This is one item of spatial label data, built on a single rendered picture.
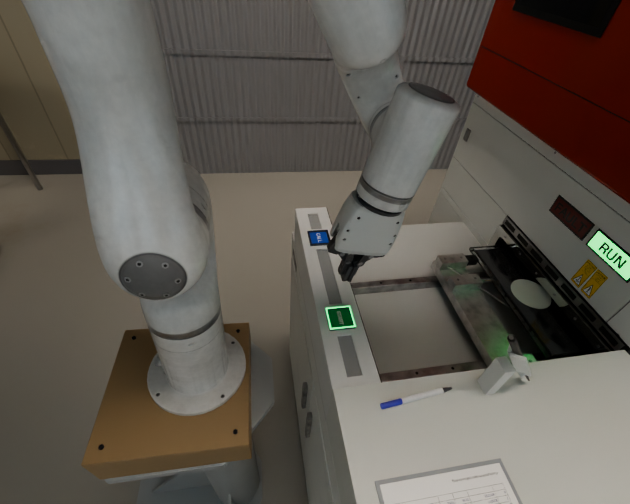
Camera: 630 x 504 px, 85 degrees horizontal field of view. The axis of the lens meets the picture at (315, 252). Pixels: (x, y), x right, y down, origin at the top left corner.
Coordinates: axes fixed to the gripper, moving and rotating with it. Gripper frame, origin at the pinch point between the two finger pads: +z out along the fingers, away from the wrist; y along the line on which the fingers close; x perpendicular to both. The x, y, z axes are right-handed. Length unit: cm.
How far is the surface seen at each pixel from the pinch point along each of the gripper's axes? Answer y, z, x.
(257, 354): 11.3, 32.6, -1.9
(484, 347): -38.5, 16.0, 6.5
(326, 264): -3.9, 15.5, -16.6
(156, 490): 35, 117, 3
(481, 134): -57, -11, -55
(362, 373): -5.0, 14.8, 12.7
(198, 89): 40, 53, -223
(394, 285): -26.2, 22.0, -16.9
